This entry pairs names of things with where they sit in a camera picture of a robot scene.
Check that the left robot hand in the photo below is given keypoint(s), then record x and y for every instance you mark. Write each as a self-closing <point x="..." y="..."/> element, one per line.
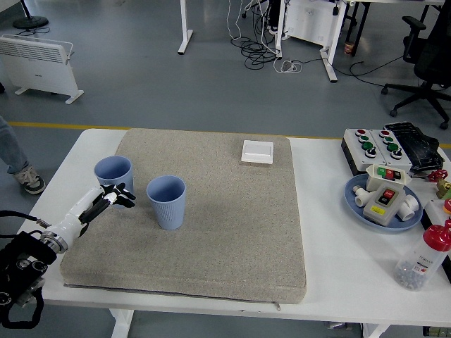
<point x="75" y="211"/>

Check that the blue ribbed plastic cup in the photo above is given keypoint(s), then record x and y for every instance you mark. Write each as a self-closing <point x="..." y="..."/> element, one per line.
<point x="169" y="214"/>
<point x="112" y="169"/>

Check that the person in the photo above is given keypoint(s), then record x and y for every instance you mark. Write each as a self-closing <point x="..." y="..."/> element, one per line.
<point x="14" y="151"/>

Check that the white table leg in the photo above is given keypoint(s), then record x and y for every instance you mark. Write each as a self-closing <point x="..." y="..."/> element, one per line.
<point x="375" y="331"/>
<point x="121" y="324"/>

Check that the grey-brown cushion mat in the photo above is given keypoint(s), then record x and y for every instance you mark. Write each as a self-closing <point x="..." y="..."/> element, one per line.
<point x="211" y="229"/>

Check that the white electric panel heater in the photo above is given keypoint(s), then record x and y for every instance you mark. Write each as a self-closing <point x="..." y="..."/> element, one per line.
<point x="35" y="70"/>

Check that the black round stand base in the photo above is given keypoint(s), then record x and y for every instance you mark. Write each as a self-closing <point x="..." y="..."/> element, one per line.
<point x="30" y="22"/>

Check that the white desk leg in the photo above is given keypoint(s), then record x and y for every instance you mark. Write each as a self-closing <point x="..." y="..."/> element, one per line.
<point x="184" y="28"/>

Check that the blue round plate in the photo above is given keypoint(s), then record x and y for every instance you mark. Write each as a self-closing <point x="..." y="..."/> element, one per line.
<point x="352" y="204"/>

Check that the white pipe fitting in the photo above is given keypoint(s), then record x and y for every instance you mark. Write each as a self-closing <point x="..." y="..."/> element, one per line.
<point x="360" y="200"/>
<point x="408" y="209"/>

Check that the white four-button control box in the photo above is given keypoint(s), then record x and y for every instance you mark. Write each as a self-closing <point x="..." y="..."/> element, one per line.
<point x="356" y="155"/>
<point x="405" y="162"/>

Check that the white desk with panel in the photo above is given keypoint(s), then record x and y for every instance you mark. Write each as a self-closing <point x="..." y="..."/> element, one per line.
<point x="310" y="21"/>

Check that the small tin can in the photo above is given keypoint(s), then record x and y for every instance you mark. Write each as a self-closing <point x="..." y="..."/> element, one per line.
<point x="349" y="48"/>

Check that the clear bottle red cap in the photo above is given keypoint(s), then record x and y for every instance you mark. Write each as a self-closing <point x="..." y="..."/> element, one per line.
<point x="419" y="260"/>

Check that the black plastic tray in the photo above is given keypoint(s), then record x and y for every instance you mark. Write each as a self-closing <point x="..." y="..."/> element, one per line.
<point x="419" y="144"/>

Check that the red emergency stop button box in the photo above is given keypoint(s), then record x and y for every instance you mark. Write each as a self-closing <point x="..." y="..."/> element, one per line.
<point x="435" y="211"/>

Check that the brass valve red handwheel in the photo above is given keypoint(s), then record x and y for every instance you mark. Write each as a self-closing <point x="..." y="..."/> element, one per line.
<point x="442" y="184"/>

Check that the black office chair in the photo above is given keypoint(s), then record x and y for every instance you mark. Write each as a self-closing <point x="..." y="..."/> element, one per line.
<point x="431" y="63"/>

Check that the white wall switch panel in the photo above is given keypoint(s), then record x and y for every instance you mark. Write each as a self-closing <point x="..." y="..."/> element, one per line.
<point x="257" y="152"/>

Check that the beige green-red push-button switch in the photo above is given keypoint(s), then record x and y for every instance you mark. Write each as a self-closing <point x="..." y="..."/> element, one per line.
<point x="373" y="181"/>

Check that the beige red-black push-button switch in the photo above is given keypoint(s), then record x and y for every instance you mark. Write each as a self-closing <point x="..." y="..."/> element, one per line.
<point x="380" y="211"/>

